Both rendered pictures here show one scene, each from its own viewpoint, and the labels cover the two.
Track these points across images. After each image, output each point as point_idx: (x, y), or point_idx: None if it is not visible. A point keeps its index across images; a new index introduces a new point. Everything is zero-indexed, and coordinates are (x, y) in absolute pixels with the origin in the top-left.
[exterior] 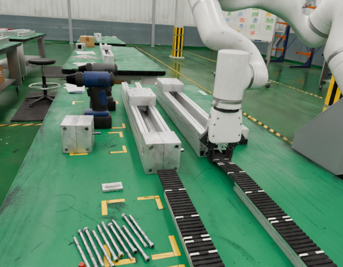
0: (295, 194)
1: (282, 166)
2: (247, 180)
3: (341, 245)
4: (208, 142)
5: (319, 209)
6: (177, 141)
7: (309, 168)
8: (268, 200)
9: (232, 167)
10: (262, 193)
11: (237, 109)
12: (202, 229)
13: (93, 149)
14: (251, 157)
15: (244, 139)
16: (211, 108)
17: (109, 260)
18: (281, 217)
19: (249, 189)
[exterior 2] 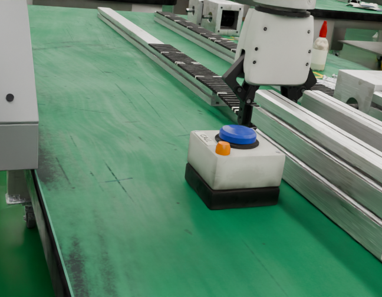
0: (135, 97)
1: (120, 127)
2: (215, 83)
3: (124, 71)
4: (296, 93)
5: (115, 86)
6: (346, 70)
7: (57, 122)
8: (194, 71)
9: (238, 102)
10: (198, 75)
11: (257, 5)
12: None
13: None
14: (184, 145)
15: (222, 79)
16: (311, 15)
17: (329, 77)
18: (185, 63)
19: (216, 78)
